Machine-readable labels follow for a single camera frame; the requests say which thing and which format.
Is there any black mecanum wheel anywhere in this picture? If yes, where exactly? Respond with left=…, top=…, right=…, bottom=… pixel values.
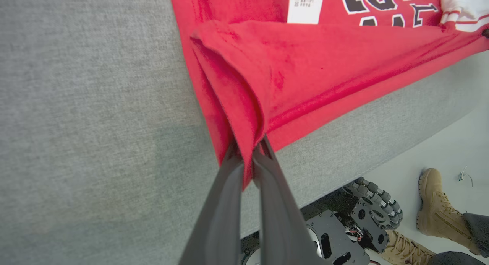
left=341, top=177, right=404, bottom=231

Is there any grey fabric sofa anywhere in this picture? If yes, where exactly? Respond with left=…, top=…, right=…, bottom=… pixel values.
left=0, top=0, right=489, bottom=265

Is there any small wire scrap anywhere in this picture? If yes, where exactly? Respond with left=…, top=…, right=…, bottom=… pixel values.
left=458, top=165, right=474, bottom=188

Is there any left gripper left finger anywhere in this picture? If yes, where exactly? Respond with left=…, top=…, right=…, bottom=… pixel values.
left=179, top=143, right=245, bottom=265

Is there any red white-sleeved T-shirt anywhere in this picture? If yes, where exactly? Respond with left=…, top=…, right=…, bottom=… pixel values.
left=169, top=0, right=489, bottom=191

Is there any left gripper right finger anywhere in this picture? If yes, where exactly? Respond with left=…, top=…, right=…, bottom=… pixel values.
left=252, top=136, right=326, bottom=265

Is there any tan lace-up boot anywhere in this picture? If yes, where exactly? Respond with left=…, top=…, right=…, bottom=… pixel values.
left=416, top=168, right=483, bottom=256
left=379, top=230, right=437, bottom=265

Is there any dark grey trouser leg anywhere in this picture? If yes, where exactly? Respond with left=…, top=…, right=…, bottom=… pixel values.
left=461, top=213, right=489, bottom=258
left=427, top=251, right=486, bottom=265

